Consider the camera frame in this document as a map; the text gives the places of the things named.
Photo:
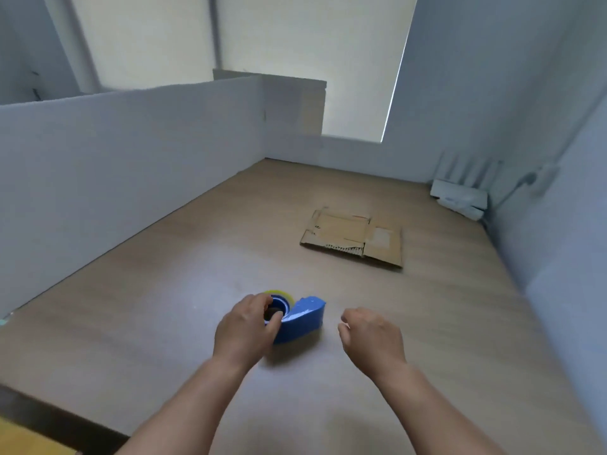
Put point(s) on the white power strip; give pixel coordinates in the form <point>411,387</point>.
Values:
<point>467,210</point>

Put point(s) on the person's right forearm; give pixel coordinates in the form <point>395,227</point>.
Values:
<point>436,417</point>

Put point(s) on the clear yellowish tape roll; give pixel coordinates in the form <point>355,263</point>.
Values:
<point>282,293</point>

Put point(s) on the bright window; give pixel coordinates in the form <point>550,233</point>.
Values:
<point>308,37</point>

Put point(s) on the white foam partition board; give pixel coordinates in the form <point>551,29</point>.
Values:
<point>118,175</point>

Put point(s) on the person's right hand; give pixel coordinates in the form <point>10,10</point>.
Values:
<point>374,343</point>

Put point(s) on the person's left forearm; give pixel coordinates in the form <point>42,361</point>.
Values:
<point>185,417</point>

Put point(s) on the blue tape dispenser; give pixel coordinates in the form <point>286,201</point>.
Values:
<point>306,319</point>

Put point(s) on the white router with antennas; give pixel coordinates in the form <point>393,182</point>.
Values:
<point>457,189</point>

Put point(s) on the peeled-surface cardboard box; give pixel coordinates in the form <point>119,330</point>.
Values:
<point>384,246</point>

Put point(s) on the person's left hand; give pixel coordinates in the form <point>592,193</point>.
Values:
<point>242,334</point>

